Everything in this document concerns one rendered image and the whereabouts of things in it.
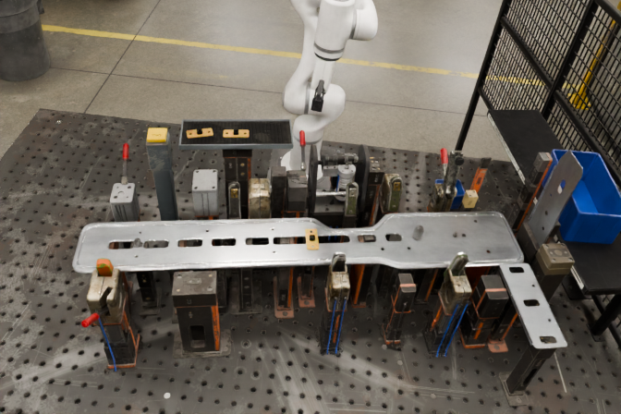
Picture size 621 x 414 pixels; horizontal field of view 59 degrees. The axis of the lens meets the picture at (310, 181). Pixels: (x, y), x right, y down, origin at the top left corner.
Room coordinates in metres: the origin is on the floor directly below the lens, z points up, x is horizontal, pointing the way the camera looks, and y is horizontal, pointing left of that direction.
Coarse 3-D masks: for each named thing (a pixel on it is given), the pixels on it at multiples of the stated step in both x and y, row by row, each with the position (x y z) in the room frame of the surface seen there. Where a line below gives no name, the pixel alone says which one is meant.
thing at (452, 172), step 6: (450, 156) 1.37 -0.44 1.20; (456, 156) 1.36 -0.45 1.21; (462, 156) 1.36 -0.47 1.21; (450, 162) 1.36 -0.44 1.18; (456, 162) 1.34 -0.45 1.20; (462, 162) 1.34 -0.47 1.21; (450, 168) 1.35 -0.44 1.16; (456, 168) 1.37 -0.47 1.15; (450, 174) 1.36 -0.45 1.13; (456, 174) 1.36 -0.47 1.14; (444, 180) 1.36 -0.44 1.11; (450, 180) 1.36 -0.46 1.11; (456, 180) 1.35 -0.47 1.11; (444, 186) 1.34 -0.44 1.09; (444, 192) 1.34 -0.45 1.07
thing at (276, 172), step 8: (272, 168) 1.34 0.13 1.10; (280, 168) 1.35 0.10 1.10; (272, 176) 1.31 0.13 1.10; (280, 176) 1.31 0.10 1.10; (272, 184) 1.31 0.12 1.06; (280, 184) 1.31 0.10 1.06; (272, 192) 1.32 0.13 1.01; (280, 192) 1.32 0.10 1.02; (272, 200) 1.32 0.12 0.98; (280, 200) 1.32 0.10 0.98; (272, 208) 1.31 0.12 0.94; (280, 208) 1.32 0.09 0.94; (272, 216) 1.31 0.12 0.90; (280, 216) 1.32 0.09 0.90
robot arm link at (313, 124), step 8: (328, 88) 1.69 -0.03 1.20; (336, 88) 1.70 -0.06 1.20; (312, 96) 1.65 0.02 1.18; (328, 96) 1.66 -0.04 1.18; (336, 96) 1.67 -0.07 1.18; (344, 96) 1.69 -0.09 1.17; (328, 104) 1.65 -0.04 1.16; (336, 104) 1.65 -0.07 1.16; (344, 104) 1.68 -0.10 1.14; (312, 112) 1.64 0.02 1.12; (320, 112) 1.64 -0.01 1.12; (328, 112) 1.65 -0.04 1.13; (336, 112) 1.65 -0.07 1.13; (296, 120) 1.71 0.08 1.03; (304, 120) 1.69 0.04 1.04; (312, 120) 1.69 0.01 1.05; (320, 120) 1.67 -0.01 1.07; (328, 120) 1.65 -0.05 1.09; (296, 128) 1.68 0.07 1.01; (304, 128) 1.66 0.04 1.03; (312, 128) 1.65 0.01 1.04; (320, 128) 1.65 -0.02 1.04; (296, 136) 1.67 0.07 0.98; (312, 136) 1.65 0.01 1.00; (320, 136) 1.68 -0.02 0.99
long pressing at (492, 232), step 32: (96, 224) 1.12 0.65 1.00; (128, 224) 1.13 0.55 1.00; (160, 224) 1.14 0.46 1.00; (192, 224) 1.16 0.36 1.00; (224, 224) 1.17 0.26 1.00; (256, 224) 1.18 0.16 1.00; (288, 224) 1.19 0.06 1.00; (320, 224) 1.20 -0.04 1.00; (384, 224) 1.23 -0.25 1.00; (416, 224) 1.25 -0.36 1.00; (448, 224) 1.26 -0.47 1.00; (480, 224) 1.27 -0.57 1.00; (96, 256) 1.00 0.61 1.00; (128, 256) 1.01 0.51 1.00; (160, 256) 1.02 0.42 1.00; (192, 256) 1.03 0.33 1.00; (224, 256) 1.04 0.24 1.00; (256, 256) 1.05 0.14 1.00; (288, 256) 1.06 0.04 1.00; (320, 256) 1.07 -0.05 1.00; (352, 256) 1.09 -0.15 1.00; (384, 256) 1.10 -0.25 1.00; (416, 256) 1.11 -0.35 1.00; (448, 256) 1.12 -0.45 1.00; (480, 256) 1.13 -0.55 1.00; (512, 256) 1.15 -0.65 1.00
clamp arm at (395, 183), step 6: (390, 180) 1.35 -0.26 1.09; (396, 180) 1.34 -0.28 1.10; (390, 186) 1.34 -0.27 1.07; (396, 186) 1.33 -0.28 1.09; (390, 192) 1.33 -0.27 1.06; (396, 192) 1.33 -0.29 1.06; (390, 198) 1.32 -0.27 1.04; (396, 198) 1.32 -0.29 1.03; (390, 204) 1.32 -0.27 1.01; (396, 204) 1.32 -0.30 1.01; (390, 210) 1.31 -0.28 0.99; (396, 210) 1.32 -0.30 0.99
